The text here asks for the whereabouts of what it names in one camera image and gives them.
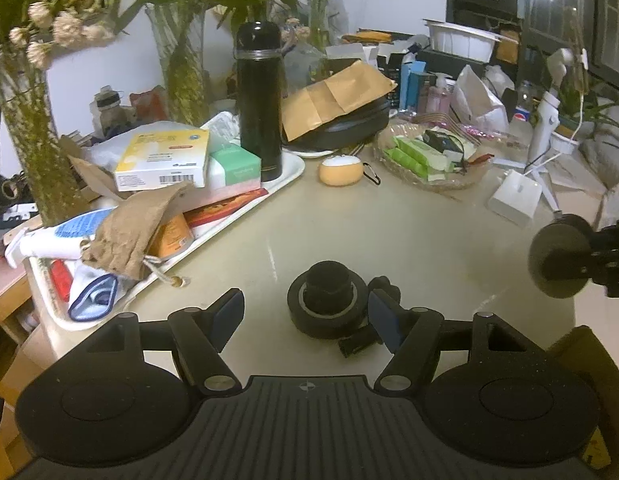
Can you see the white adapter box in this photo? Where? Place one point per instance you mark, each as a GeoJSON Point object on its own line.
{"type": "Point", "coordinates": [514, 197]}

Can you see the tall black carton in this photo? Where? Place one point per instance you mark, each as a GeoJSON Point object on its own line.
{"type": "Point", "coordinates": [392, 77]}

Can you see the black clamp mount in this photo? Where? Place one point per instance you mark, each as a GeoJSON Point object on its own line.
{"type": "Point", "coordinates": [359, 345]}

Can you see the white plastic tray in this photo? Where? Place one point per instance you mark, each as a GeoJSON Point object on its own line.
{"type": "Point", "coordinates": [289, 170]}

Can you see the black tape roll with cap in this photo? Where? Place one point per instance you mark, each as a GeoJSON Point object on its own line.
{"type": "Point", "coordinates": [327, 305]}

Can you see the white gimbal tripod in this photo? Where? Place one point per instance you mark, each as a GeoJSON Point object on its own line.
{"type": "Point", "coordinates": [544, 125]}

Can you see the red snack packet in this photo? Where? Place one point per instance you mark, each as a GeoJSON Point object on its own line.
{"type": "Point", "coordinates": [224, 207]}

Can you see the wooden side table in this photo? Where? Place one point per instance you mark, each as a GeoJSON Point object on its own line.
{"type": "Point", "coordinates": [6, 310]}

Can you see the brown cardboard box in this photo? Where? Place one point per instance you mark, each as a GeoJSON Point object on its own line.
{"type": "Point", "coordinates": [597, 400]}

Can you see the white plastic bag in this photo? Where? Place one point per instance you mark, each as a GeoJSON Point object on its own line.
{"type": "Point", "coordinates": [479, 102]}

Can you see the green white packet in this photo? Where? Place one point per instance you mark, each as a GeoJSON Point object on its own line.
{"type": "Point", "coordinates": [220, 130]}

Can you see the brown paper envelope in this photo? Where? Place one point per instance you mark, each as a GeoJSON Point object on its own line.
{"type": "Point", "coordinates": [334, 97]}

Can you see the glass vase with dried flowers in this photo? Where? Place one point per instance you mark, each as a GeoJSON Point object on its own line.
{"type": "Point", "coordinates": [31, 150]}

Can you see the green wipes pack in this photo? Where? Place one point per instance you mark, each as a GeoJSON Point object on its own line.
{"type": "Point", "coordinates": [427, 152]}
{"type": "Point", "coordinates": [404, 160]}

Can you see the blue white mask pouch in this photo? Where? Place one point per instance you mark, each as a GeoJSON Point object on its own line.
{"type": "Point", "coordinates": [94, 297]}

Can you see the yellow white carton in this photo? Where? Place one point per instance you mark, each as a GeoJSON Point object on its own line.
{"type": "Point", "coordinates": [162, 157]}

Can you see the white plate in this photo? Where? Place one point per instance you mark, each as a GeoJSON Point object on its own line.
{"type": "Point", "coordinates": [309, 151]}

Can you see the black thermos bottle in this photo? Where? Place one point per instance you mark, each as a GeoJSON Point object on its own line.
{"type": "Point", "coordinates": [259, 105]}

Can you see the green white tissue pack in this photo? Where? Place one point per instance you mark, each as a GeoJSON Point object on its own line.
{"type": "Point", "coordinates": [237, 165]}

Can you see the small black carton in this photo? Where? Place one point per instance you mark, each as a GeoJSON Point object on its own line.
{"type": "Point", "coordinates": [447, 144]}

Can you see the pink pump bottle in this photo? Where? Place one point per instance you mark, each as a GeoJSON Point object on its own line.
{"type": "Point", "coordinates": [438, 97]}

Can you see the silver carabiner clip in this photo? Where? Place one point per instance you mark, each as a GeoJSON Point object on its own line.
{"type": "Point", "coordinates": [372, 174]}

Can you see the white blue tube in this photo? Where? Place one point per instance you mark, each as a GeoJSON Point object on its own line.
{"type": "Point", "coordinates": [54, 237]}

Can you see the glass dish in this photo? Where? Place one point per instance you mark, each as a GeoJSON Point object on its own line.
{"type": "Point", "coordinates": [469, 177]}

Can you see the orange snack packet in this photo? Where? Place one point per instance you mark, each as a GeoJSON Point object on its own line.
{"type": "Point", "coordinates": [172, 237]}

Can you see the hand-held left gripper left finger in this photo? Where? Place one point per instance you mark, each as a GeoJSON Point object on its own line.
{"type": "Point", "coordinates": [228, 319]}

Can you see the orange dog earphone case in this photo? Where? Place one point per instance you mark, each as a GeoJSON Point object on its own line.
{"type": "Point", "coordinates": [339, 172]}

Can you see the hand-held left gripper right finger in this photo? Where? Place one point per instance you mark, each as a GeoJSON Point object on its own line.
{"type": "Point", "coordinates": [383, 319]}

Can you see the cola bottle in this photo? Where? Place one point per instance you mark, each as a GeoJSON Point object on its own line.
{"type": "Point", "coordinates": [522, 110]}

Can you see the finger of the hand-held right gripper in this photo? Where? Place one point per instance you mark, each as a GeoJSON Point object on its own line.
{"type": "Point", "coordinates": [614, 277]}
{"type": "Point", "coordinates": [612, 241]}

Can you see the blue carton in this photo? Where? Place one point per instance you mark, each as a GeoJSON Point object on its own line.
{"type": "Point", "coordinates": [413, 85]}

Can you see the black hard case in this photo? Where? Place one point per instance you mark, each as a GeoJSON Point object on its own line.
{"type": "Point", "coordinates": [354, 125]}

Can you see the glass vase with green stems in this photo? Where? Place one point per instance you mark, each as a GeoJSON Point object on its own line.
{"type": "Point", "coordinates": [182, 75]}

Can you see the small clear bottle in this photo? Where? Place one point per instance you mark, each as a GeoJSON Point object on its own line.
{"type": "Point", "coordinates": [108, 110]}

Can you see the white food container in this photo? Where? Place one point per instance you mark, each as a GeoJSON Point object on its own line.
{"type": "Point", "coordinates": [462, 40]}

